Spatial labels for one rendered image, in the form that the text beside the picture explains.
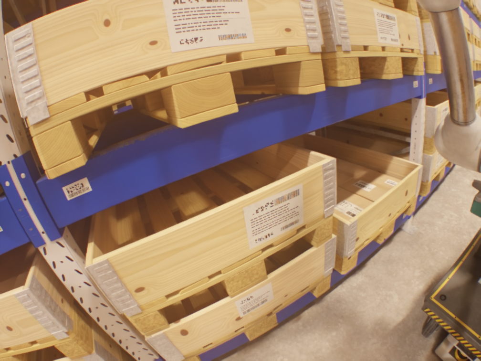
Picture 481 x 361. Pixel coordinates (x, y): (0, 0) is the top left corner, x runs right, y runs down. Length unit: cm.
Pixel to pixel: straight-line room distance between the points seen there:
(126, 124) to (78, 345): 124
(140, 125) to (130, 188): 102
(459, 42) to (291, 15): 48
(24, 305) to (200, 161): 66
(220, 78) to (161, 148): 22
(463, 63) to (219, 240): 86
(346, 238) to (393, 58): 83
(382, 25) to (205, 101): 83
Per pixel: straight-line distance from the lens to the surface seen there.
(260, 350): 140
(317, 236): 92
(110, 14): 56
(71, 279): 78
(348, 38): 90
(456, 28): 77
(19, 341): 96
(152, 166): 61
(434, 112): 179
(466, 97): 86
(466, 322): 126
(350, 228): 109
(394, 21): 125
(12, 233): 74
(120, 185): 62
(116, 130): 160
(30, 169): 65
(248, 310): 93
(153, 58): 54
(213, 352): 121
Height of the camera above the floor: 127
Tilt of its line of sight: 25 degrees down
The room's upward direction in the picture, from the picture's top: 12 degrees counter-clockwise
